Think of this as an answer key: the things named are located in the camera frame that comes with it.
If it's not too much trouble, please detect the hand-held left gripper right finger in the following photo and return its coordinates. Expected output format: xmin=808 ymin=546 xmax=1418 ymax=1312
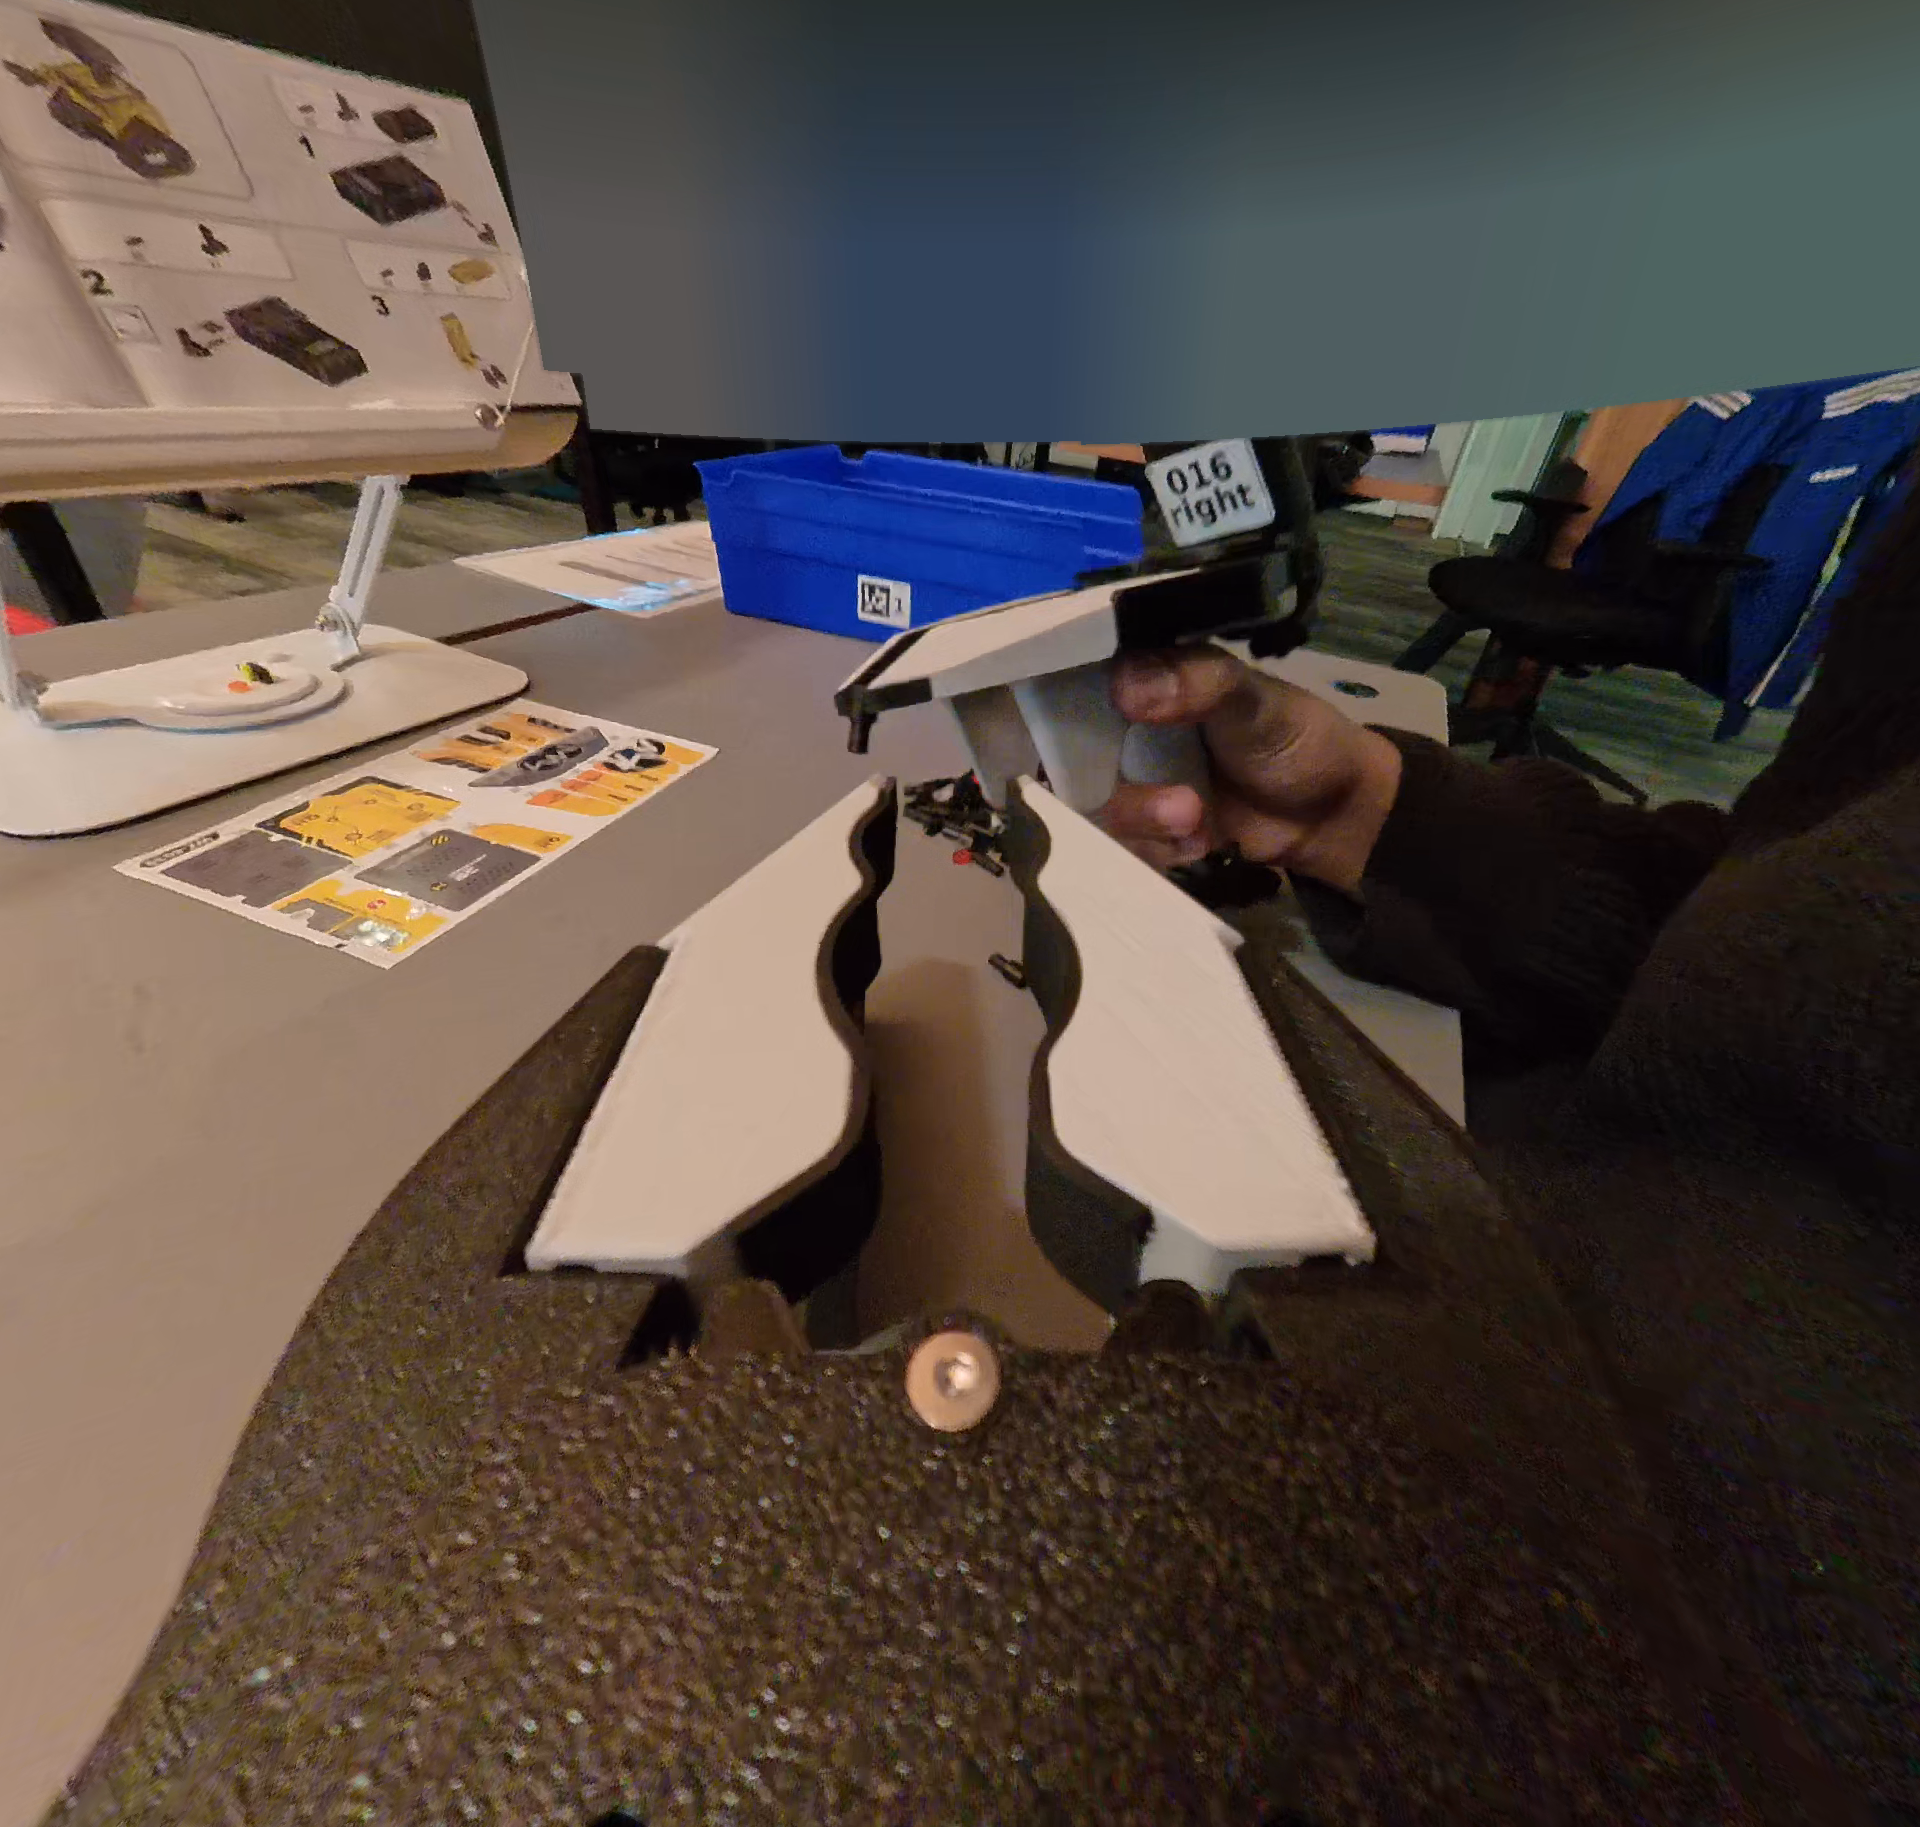
xmin=1008 ymin=774 xmax=1380 ymax=1312

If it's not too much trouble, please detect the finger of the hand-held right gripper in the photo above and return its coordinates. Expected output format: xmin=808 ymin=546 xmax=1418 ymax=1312
xmin=897 ymin=580 xmax=1128 ymax=648
xmin=832 ymin=610 xmax=1124 ymax=798

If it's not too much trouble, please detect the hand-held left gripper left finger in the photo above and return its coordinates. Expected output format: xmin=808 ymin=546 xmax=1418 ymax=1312
xmin=525 ymin=774 xmax=903 ymax=1296

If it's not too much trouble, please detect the pile of black plastic pins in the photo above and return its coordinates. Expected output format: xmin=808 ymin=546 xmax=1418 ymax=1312
xmin=901 ymin=770 xmax=1027 ymax=876

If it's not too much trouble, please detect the person's right hand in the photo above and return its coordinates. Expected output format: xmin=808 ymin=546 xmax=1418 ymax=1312
xmin=1102 ymin=642 xmax=1404 ymax=900

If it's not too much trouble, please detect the blue plastic bin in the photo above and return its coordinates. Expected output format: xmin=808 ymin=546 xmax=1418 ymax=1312
xmin=694 ymin=448 xmax=1151 ymax=644

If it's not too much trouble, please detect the black office chair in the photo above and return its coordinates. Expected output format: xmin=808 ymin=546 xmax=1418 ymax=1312
xmin=1392 ymin=462 xmax=1772 ymax=810

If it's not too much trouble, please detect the white paper sheet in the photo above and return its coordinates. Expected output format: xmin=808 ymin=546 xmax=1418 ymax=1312
xmin=455 ymin=520 xmax=726 ymax=618

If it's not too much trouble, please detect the yellow sticker sheet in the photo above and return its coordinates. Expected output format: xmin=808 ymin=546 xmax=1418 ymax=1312
xmin=115 ymin=702 xmax=720 ymax=972

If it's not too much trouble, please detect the blue striped jacket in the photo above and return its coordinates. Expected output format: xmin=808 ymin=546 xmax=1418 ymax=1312
xmin=1567 ymin=371 xmax=1920 ymax=742

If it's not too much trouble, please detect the person's dark clothed torso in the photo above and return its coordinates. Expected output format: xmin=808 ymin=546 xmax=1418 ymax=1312
xmin=1471 ymin=462 xmax=1920 ymax=1827

